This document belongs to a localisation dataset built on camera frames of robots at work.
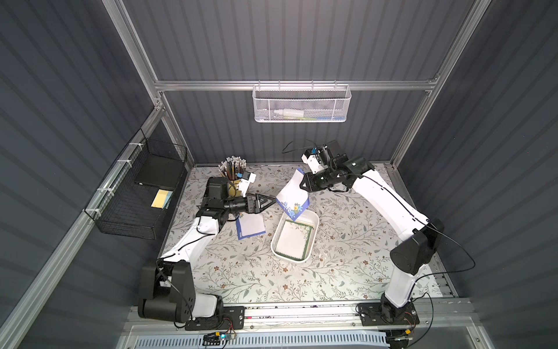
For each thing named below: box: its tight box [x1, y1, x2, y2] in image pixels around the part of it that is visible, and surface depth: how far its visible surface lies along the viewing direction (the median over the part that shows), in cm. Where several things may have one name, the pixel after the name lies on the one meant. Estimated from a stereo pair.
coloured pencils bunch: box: [217, 155, 248, 181], surface depth 98 cm
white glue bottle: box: [273, 108, 305, 118], surface depth 93 cm
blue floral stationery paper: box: [235, 212, 266, 240], surface depth 98 cm
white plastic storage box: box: [271, 209, 320, 263], surface depth 93 cm
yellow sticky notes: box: [150, 188, 174, 210], surface depth 77 cm
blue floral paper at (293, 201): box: [276, 167, 311, 222], surface depth 82 cm
